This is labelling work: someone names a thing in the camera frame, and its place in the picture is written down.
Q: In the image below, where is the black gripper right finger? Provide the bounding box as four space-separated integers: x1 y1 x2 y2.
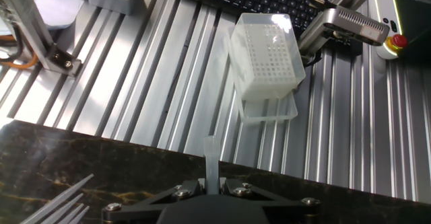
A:
220 178 323 224

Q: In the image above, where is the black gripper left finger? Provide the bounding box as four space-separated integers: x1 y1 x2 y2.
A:
102 178 206 224

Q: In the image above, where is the large clear pipette tip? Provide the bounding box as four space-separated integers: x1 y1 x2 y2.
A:
40 192 84 224
203 135 222 195
19 173 95 224
67 205 91 224
56 202 85 224

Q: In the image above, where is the white pipette tip rack box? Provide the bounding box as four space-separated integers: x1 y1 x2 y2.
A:
228 12 306 123

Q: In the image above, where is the black marble mat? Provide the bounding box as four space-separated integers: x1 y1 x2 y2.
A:
0 118 431 224

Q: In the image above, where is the teach pendant with red button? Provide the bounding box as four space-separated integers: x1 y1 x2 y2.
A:
372 0 431 62

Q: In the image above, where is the orange cable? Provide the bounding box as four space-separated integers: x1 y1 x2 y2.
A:
0 34 38 71

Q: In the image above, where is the grey vented depth camera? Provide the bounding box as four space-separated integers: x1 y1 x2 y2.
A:
298 7 391 59

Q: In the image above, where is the thin black cable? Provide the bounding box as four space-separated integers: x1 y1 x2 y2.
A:
0 22 25 63

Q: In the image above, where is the aluminium frame strut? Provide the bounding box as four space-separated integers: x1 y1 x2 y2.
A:
0 0 84 79

